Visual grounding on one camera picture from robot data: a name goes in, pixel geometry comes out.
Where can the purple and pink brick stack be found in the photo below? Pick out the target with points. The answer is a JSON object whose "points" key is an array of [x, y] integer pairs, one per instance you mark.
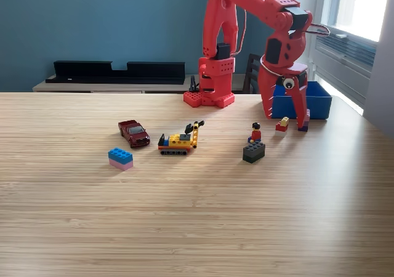
{"points": [[308, 115]]}

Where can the grey window vent unit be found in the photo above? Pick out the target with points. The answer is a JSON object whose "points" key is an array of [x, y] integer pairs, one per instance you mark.
{"points": [[344, 61]]}

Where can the pale wooden sideboard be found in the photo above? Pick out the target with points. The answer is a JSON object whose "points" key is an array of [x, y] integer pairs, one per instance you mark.
{"points": [[92, 87]]}

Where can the dark red toy car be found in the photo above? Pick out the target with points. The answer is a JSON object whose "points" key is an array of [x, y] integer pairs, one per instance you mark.
{"points": [[135, 135]]}

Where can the bright window with frame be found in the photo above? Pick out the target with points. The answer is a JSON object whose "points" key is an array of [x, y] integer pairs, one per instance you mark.
{"points": [[363, 6]]}

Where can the red yellow white brick stack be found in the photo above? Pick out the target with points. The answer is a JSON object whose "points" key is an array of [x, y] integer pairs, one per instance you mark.
{"points": [[281, 127]]}

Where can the dark grey brick stack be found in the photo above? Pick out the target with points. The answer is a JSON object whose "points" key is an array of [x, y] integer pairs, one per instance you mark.
{"points": [[254, 154]]}

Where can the toy figure red shirt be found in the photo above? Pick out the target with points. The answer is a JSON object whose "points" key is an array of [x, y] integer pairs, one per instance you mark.
{"points": [[256, 134]]}

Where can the blue plastic bin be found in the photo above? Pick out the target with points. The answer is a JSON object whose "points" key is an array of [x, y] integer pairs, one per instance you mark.
{"points": [[318, 107]]}

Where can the blue and pink brick stack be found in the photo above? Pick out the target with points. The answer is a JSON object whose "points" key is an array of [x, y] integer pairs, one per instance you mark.
{"points": [[121, 160]]}

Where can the yellow toy digger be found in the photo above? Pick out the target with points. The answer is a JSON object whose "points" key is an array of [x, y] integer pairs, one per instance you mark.
{"points": [[175, 141]]}

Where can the dark wooden chair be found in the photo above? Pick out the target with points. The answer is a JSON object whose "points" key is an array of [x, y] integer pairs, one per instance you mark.
{"points": [[248, 83]]}

